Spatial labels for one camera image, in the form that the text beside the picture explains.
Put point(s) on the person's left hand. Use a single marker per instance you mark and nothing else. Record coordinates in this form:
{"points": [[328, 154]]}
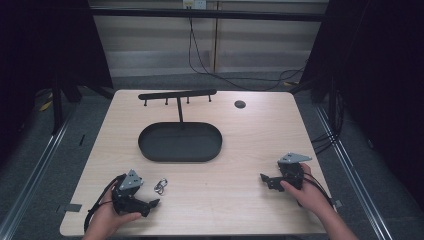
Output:
{"points": [[106, 220]]}

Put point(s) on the person's right hand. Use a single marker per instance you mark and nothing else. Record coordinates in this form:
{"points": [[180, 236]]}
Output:
{"points": [[310, 196]]}

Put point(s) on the black floor tape strip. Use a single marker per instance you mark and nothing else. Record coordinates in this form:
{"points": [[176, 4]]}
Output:
{"points": [[82, 140]]}

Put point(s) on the grey tape strip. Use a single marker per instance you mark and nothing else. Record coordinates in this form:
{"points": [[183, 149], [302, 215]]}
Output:
{"points": [[70, 208]]}

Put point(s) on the metal floor rail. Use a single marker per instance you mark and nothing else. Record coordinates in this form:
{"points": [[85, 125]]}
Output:
{"points": [[33, 180], [353, 173]]}

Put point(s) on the white wall power outlet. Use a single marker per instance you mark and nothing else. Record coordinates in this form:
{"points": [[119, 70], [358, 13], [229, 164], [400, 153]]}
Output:
{"points": [[194, 4]]}

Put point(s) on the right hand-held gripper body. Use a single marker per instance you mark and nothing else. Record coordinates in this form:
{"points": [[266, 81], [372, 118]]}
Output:
{"points": [[292, 171]]}

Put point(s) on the black horizontal metal bar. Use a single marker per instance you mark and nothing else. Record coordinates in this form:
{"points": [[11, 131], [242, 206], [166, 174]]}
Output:
{"points": [[206, 14]]}

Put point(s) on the black key stand with tray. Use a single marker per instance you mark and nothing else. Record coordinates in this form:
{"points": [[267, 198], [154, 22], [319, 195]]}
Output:
{"points": [[180, 141]]}

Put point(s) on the small grey tape piece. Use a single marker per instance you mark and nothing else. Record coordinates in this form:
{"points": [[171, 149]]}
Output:
{"points": [[338, 203]]}

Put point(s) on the round black table grommet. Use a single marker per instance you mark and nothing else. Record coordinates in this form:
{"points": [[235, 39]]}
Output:
{"points": [[240, 104]]}

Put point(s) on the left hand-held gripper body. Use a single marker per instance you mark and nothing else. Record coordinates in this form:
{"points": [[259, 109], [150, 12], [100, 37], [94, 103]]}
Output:
{"points": [[130, 181]]}

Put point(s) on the dark curtain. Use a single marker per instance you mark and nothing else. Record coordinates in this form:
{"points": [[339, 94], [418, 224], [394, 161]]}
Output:
{"points": [[40, 50], [380, 83]]}

